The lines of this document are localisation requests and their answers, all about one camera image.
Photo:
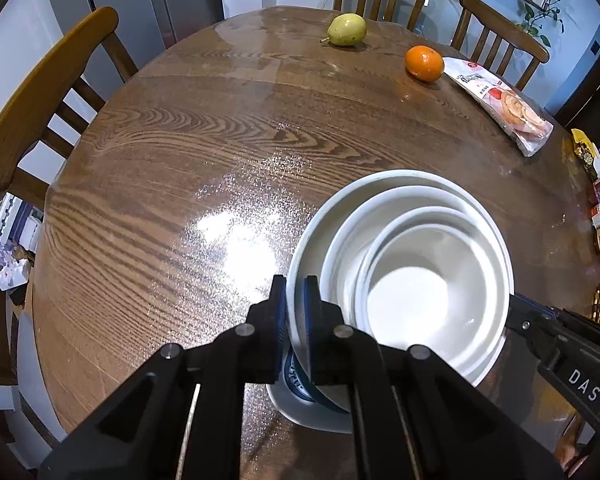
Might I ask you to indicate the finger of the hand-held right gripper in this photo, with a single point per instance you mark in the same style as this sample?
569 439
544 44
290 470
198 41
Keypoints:
532 315

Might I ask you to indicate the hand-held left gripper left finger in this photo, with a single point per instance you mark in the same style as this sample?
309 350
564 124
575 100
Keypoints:
279 320

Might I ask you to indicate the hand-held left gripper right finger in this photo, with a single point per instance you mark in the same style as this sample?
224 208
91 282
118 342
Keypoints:
311 315

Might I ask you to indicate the medium white bowl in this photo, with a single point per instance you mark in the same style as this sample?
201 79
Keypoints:
345 240

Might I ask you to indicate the blue oval plate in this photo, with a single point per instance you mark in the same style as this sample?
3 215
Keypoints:
330 400

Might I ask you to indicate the large grey-white bowl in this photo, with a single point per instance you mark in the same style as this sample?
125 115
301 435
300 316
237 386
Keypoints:
320 220

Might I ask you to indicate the white straight-sided ramekin bowl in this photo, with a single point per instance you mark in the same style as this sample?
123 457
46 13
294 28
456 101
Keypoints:
420 300

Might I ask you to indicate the person's right forearm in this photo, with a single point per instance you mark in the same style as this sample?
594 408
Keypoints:
572 462

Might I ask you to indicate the yellow snack packet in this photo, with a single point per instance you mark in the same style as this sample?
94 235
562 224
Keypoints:
587 155

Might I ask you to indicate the bagged bread packet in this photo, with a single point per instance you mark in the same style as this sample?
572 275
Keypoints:
510 110

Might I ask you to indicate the dark wooden door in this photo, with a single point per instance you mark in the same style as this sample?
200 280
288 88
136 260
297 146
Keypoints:
592 100

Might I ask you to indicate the orange fruit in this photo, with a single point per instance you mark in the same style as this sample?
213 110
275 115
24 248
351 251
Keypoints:
425 64

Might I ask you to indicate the printed cardboard boxes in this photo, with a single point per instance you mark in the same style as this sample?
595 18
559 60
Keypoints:
12 240

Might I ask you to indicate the green pear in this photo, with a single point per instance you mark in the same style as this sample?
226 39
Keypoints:
347 30

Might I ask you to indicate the leafy hanging plant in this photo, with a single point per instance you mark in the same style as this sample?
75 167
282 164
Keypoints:
545 15

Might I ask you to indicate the round glass table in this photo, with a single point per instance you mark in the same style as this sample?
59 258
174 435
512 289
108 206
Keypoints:
445 10

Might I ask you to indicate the grey refrigerator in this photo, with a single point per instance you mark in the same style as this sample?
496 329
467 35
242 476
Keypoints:
145 5

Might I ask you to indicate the dark wall switch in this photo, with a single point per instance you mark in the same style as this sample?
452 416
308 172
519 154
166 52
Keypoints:
596 49

